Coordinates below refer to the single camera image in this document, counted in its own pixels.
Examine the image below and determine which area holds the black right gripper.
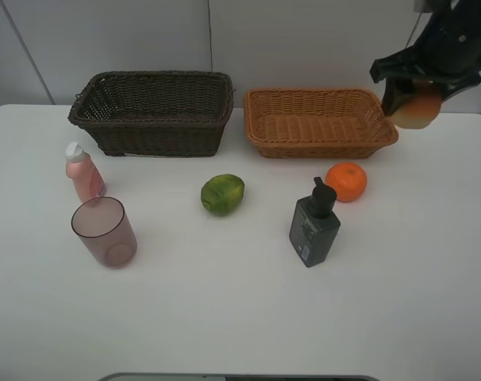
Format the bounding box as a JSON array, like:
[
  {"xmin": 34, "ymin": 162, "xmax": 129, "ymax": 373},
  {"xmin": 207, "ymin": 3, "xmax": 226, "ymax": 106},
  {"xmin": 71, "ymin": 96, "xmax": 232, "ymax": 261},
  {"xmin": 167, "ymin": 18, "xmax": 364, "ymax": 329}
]
[{"xmin": 370, "ymin": 11, "xmax": 481, "ymax": 117}]

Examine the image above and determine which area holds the pale peach fruit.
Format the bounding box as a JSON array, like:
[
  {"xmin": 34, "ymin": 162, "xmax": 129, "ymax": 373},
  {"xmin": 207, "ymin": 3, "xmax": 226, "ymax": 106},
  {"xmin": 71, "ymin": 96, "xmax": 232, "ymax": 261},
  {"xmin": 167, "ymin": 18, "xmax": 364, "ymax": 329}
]
[{"xmin": 389, "ymin": 83, "xmax": 442, "ymax": 129}]

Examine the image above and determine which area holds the orange mandarin fruit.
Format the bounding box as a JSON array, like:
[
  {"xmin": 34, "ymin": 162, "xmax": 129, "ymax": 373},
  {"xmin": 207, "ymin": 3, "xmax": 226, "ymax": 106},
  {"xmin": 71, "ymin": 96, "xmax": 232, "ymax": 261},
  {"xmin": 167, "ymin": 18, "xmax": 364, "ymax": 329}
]
[{"xmin": 325, "ymin": 162, "xmax": 367, "ymax": 202}]

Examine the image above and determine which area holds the dark grey pump bottle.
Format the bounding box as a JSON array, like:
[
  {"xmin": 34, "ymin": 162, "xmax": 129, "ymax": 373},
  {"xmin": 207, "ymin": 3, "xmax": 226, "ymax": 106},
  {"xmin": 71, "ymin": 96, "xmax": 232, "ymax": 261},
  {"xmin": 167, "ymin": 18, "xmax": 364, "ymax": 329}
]
[{"xmin": 289, "ymin": 177, "xmax": 341, "ymax": 267}]

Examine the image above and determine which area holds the green lime fruit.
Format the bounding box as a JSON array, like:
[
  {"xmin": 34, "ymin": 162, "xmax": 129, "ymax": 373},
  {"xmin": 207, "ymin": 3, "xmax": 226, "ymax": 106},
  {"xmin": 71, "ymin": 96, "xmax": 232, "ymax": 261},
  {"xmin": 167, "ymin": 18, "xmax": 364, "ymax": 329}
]
[{"xmin": 200, "ymin": 174, "xmax": 245, "ymax": 217}]

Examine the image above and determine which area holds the pink bottle white cap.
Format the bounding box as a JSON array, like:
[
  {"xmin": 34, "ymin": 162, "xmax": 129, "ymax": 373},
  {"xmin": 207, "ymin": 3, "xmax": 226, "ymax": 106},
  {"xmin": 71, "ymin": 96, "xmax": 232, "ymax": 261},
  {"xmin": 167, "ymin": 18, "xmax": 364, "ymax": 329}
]
[{"xmin": 65, "ymin": 141, "xmax": 106, "ymax": 202}]

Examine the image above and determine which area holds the translucent pink plastic cup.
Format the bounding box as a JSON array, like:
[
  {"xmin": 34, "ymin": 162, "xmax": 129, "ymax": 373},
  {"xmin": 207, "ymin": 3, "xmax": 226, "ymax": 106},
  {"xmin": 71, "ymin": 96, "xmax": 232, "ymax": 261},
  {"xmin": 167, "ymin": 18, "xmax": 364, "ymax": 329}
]
[{"xmin": 71, "ymin": 197, "xmax": 137, "ymax": 268}]

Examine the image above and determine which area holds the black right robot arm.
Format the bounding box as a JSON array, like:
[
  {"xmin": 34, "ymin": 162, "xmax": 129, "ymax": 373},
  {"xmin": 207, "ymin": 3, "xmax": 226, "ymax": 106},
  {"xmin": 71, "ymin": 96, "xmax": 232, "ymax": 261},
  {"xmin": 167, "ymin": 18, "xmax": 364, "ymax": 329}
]
[{"xmin": 370, "ymin": 0, "xmax": 481, "ymax": 116}]

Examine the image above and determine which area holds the orange wicker basket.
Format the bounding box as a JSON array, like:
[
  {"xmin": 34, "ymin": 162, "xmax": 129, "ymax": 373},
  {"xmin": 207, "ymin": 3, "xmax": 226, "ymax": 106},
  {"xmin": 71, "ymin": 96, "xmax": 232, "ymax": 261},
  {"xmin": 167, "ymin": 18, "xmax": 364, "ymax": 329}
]
[{"xmin": 244, "ymin": 87, "xmax": 398, "ymax": 160}]

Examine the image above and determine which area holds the dark brown wicker basket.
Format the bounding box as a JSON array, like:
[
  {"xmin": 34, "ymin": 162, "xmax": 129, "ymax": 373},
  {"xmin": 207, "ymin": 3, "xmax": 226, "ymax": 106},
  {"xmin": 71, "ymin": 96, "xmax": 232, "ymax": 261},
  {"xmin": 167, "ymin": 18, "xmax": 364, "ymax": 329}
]
[{"xmin": 68, "ymin": 71, "xmax": 234, "ymax": 157}]

